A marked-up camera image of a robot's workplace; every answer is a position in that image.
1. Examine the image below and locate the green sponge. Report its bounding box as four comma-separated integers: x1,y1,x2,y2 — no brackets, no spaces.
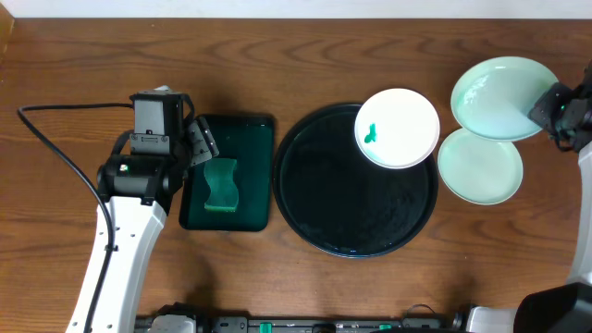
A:
203,158,239,213

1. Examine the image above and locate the mint plate with green stain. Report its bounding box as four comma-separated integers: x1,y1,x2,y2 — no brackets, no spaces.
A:
438,129,524,205

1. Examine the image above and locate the white plate with green stain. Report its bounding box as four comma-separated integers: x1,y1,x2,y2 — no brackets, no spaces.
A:
354,88,440,169

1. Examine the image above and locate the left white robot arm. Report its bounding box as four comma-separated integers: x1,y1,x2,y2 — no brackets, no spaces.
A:
67,117,217,332

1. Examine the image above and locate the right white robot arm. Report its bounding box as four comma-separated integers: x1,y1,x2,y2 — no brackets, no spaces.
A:
462,64,591,332

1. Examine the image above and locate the round black tray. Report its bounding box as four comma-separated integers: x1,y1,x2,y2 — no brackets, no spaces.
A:
273,104,438,258

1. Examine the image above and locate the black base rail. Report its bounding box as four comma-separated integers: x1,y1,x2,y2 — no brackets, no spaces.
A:
133,303,468,333

